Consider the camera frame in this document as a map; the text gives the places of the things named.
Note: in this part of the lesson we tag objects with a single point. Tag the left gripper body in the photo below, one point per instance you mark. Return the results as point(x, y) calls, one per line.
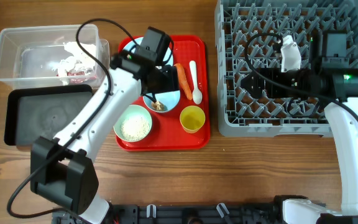
point(162, 84)

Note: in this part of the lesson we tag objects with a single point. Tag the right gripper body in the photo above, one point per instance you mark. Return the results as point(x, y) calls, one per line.
point(265, 83)

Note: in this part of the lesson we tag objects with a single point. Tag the brown food lump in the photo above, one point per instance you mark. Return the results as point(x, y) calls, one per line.
point(158, 106)

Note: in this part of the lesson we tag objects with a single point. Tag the light blue bowl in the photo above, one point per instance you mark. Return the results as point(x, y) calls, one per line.
point(169, 99)

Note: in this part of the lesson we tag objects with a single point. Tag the orange carrot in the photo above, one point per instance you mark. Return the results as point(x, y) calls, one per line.
point(183, 81)

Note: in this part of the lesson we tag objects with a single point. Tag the light green bowl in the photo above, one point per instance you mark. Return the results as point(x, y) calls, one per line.
point(131, 111)

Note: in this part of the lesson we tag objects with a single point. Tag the white plastic spoon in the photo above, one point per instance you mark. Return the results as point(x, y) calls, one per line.
point(197, 94)

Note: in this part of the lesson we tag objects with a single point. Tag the white rice grains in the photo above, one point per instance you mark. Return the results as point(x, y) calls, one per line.
point(135, 128)

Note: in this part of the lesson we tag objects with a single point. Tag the yellow plastic cup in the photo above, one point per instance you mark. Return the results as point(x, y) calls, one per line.
point(192, 119)

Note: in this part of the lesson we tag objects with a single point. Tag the light blue plate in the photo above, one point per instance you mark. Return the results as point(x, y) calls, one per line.
point(132, 46)

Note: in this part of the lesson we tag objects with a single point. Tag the white wrapper waste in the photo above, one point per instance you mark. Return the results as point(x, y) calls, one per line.
point(76, 68)

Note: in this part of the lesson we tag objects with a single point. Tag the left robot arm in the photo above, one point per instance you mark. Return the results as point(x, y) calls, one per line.
point(62, 169)

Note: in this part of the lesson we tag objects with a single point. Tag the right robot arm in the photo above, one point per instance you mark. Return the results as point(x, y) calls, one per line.
point(335, 85)

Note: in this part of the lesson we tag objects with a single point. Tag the grey dishwasher rack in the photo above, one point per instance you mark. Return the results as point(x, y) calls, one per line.
point(244, 36)

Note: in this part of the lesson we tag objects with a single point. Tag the red serving tray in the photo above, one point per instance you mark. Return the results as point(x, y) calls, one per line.
point(167, 133)

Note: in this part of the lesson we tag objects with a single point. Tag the clear plastic bin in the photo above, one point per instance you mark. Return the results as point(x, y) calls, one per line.
point(29, 56)

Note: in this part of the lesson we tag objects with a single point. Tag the black plastic tray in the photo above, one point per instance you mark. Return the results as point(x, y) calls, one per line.
point(36, 112)

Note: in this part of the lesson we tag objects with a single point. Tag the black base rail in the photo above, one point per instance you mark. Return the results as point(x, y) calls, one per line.
point(152, 214)

